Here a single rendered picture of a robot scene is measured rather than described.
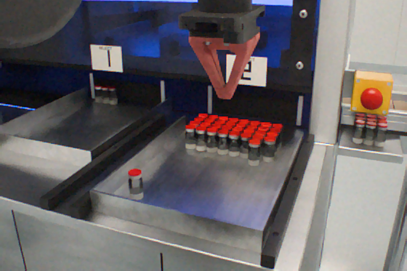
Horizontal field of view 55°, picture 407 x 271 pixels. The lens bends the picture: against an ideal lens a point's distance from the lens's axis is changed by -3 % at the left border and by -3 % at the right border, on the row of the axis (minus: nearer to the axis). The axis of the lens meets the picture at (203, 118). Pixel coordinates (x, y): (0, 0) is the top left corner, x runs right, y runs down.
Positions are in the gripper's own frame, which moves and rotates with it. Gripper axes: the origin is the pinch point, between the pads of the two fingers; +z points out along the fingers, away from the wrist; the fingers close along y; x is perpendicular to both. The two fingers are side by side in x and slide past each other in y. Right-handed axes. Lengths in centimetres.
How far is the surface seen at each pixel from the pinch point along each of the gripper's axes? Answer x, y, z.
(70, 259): 64, 33, 74
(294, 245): -9.1, 1.6, 21.1
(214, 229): 1.0, -1.3, 18.7
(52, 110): 54, 29, 20
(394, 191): -44, 180, 117
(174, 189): 11.6, 8.5, 20.9
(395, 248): -30, 50, 56
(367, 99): -16.4, 33.1, 10.7
